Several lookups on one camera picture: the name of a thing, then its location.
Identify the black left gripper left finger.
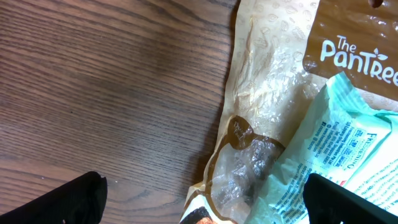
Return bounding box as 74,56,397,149
1,171,108,224

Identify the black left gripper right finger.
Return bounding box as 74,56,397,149
303,173,397,224

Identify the mint green wet wipes pack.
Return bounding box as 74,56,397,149
246,72,397,223

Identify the brown snack packet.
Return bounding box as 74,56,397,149
180,0,397,223

